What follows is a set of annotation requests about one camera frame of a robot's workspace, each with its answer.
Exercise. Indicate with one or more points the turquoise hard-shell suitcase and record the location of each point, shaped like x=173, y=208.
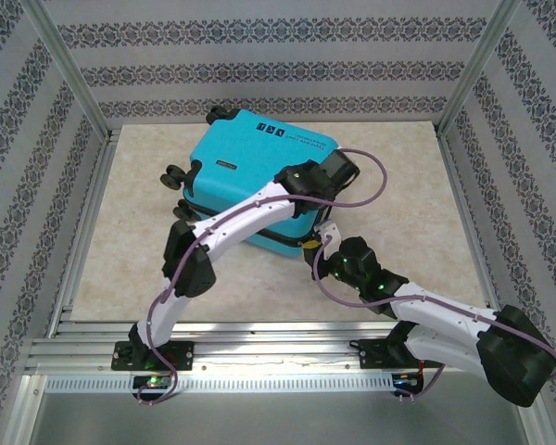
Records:
x=241, y=153

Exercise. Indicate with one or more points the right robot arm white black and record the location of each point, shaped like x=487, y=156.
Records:
x=445, y=315

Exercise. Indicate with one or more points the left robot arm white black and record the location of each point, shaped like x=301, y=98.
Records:
x=241, y=211

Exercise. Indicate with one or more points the small circuit board with LED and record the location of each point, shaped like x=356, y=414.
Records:
x=405, y=381
x=153, y=382

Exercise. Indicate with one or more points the grey metal shelf panel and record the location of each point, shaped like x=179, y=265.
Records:
x=278, y=422

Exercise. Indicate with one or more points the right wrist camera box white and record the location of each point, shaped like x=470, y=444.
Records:
x=330, y=232

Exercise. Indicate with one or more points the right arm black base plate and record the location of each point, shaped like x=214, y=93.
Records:
x=373, y=354

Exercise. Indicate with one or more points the wide aluminium mounting rail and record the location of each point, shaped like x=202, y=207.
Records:
x=269, y=352

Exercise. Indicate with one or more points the aluminium side rail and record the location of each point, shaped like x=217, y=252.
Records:
x=458, y=199
x=97, y=194

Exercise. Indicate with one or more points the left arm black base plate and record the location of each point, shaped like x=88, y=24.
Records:
x=183, y=354

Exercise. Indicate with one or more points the aluminium frame post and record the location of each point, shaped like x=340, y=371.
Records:
x=479, y=65
x=60, y=60

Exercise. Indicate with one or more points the short aluminium frame bar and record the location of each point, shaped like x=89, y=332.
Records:
x=23, y=417
x=537, y=431

